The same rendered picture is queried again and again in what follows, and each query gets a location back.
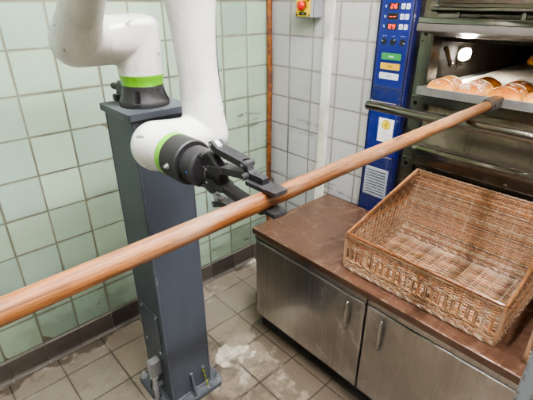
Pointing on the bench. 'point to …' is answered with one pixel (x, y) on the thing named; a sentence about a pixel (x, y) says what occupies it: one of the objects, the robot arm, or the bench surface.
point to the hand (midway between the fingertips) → (266, 197)
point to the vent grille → (375, 182)
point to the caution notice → (385, 132)
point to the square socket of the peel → (494, 102)
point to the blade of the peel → (472, 98)
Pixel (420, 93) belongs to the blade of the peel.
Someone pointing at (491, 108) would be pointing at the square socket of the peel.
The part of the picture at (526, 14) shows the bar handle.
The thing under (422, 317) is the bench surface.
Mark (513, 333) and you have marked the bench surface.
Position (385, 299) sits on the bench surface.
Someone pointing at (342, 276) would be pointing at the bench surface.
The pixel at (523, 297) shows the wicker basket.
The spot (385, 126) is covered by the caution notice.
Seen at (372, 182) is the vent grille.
